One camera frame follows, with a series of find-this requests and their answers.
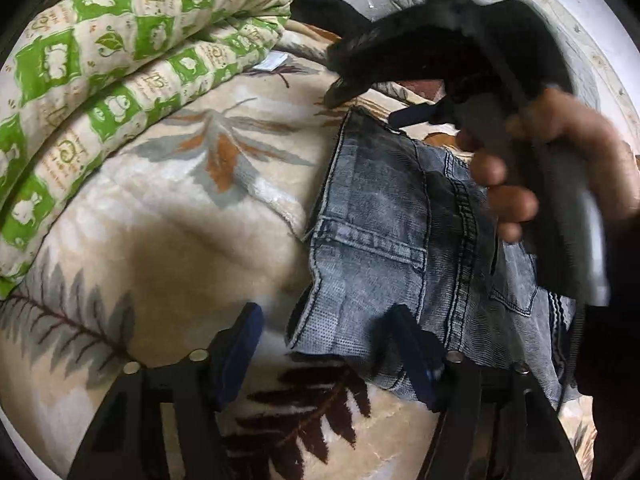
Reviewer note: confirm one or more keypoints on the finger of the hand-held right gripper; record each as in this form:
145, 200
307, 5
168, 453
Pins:
345, 90
415, 115

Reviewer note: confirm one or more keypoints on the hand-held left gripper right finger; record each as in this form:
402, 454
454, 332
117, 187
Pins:
419, 362

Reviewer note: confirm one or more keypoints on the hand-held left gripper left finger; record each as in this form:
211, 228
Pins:
236, 360

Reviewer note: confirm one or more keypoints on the grey denim pants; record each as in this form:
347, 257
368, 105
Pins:
380, 220

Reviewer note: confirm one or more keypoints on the person's right hand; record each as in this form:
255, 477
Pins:
575, 145

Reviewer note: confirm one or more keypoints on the white quilt label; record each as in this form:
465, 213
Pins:
272, 61

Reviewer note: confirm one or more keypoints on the black cloth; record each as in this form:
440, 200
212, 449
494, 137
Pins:
325, 5

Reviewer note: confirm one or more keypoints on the leaf print blanket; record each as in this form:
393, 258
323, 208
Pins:
175, 220

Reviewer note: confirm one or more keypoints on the green patterned quilt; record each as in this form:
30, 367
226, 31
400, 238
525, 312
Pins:
100, 70

